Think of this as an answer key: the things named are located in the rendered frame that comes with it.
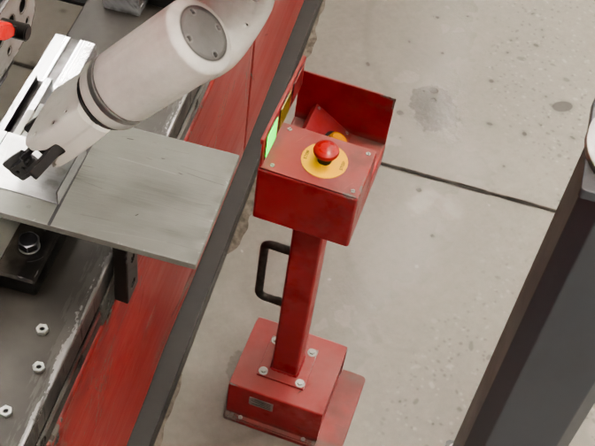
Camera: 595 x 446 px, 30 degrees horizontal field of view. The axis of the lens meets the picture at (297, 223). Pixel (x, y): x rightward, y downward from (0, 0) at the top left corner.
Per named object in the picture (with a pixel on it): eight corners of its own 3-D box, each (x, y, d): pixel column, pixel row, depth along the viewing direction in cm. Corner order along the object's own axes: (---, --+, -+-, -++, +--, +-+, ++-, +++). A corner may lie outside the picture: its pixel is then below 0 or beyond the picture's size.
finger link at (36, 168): (77, 116, 122) (57, 121, 127) (37, 171, 120) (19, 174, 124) (85, 123, 123) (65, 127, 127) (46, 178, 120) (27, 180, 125)
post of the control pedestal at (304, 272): (296, 378, 221) (328, 204, 179) (270, 369, 222) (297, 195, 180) (304, 357, 224) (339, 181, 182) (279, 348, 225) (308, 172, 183)
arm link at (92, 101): (111, 32, 120) (95, 43, 122) (81, 86, 114) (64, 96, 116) (166, 82, 124) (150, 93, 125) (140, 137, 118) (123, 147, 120)
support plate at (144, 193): (195, 270, 127) (196, 265, 127) (-20, 211, 130) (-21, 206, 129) (239, 160, 139) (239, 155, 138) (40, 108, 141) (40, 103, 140)
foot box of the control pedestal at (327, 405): (338, 458, 224) (346, 430, 215) (222, 418, 227) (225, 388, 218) (366, 379, 236) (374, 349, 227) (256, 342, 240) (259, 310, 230)
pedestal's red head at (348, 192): (347, 248, 174) (364, 173, 160) (251, 217, 176) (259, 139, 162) (382, 161, 186) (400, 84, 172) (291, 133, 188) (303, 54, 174)
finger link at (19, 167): (34, 139, 125) (3, 160, 129) (23, 159, 123) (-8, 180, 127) (56, 157, 127) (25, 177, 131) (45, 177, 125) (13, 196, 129)
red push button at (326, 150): (332, 176, 168) (336, 160, 165) (307, 168, 168) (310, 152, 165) (340, 157, 170) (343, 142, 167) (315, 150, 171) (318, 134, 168)
